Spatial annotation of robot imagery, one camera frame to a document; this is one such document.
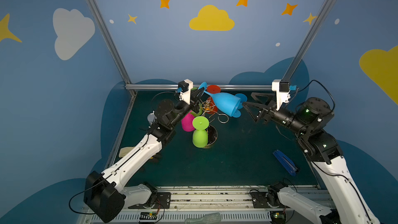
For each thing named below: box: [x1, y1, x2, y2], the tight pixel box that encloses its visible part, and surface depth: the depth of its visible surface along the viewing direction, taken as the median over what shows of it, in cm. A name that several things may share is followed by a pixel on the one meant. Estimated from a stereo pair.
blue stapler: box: [272, 149, 299, 177], surface depth 86 cm
